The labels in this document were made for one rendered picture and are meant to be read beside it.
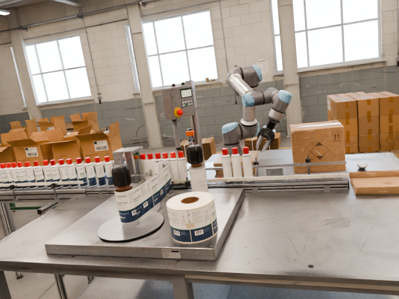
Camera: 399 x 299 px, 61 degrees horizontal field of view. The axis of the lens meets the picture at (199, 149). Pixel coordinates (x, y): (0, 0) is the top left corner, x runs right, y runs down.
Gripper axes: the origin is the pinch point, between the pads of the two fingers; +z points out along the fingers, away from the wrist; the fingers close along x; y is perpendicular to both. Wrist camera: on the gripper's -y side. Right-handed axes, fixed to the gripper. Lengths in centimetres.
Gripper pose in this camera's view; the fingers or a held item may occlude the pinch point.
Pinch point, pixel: (260, 149)
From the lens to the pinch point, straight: 197.7
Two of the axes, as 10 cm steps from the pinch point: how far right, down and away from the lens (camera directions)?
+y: -2.8, 2.6, -9.2
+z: -3.4, 8.7, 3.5
